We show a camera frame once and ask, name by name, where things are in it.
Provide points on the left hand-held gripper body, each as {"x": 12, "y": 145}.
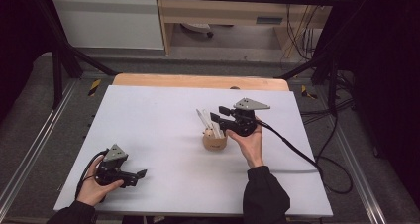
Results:
{"x": 110, "y": 176}

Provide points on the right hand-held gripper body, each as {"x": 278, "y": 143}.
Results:
{"x": 242, "y": 123}

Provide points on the thin white pen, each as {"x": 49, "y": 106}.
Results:
{"x": 211, "y": 123}

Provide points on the round wooden pen holder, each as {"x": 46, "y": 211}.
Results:
{"x": 214, "y": 144}

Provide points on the person's left hand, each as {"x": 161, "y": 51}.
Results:
{"x": 90, "y": 191}

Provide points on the person's right hand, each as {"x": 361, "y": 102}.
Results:
{"x": 252, "y": 148}

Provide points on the wooden table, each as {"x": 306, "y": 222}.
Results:
{"x": 185, "y": 81}

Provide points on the white table board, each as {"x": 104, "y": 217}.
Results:
{"x": 158, "y": 118}

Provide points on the yellow black tape strip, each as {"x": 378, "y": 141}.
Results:
{"x": 308, "y": 92}
{"x": 94, "y": 88}

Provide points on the office chair base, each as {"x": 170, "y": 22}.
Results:
{"x": 198, "y": 27}

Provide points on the light wooden desk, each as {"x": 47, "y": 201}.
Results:
{"x": 224, "y": 14}

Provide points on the white cabinet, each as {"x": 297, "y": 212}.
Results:
{"x": 105, "y": 22}

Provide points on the black curtain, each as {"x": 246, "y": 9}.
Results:
{"x": 386, "y": 68}
{"x": 20, "y": 35}

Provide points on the aluminium floor rail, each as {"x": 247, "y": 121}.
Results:
{"x": 39, "y": 138}
{"x": 360, "y": 177}

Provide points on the black metal frame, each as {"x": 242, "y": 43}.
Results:
{"x": 57, "y": 75}

